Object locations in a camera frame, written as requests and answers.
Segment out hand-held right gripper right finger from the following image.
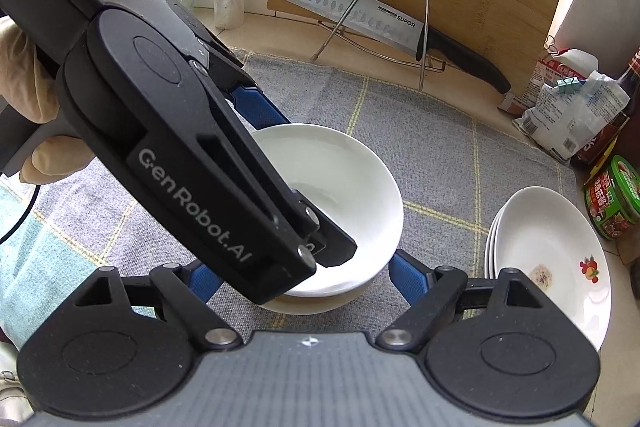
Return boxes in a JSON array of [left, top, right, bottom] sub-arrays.
[[375, 251, 544, 354]]

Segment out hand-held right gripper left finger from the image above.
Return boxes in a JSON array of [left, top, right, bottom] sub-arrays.
[[74, 259, 244, 354]]

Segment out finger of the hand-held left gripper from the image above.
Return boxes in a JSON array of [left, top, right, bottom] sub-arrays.
[[125, 62, 359, 306], [227, 84, 292, 132]]

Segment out white flower bowl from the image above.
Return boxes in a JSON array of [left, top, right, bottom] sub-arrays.
[[247, 123, 405, 299], [260, 279, 373, 315]]

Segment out stained white flower plate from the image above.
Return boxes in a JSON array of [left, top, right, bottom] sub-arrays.
[[492, 186, 614, 354]]

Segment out person's left hand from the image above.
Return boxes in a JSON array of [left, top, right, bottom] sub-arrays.
[[0, 16, 97, 186]]

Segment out checked grey teal towel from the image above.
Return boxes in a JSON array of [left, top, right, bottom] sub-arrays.
[[0, 48, 581, 348]]

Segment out green-lidded sauce jar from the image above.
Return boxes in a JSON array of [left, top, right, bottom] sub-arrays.
[[584, 155, 640, 240]]

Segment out white plastic bag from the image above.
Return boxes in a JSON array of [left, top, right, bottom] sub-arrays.
[[514, 72, 632, 162]]

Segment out red white packet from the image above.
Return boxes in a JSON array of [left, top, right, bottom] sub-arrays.
[[500, 49, 601, 114]]

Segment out dark sauce bottle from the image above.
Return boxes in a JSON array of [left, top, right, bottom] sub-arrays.
[[570, 49, 640, 170]]

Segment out black-handled kitchen knife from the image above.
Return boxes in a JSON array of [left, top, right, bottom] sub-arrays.
[[282, 0, 512, 95]]

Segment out metal wire rack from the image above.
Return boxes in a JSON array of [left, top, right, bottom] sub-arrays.
[[310, 0, 447, 92]]

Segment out black cable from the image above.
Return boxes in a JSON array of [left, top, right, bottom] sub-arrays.
[[0, 183, 42, 244]]

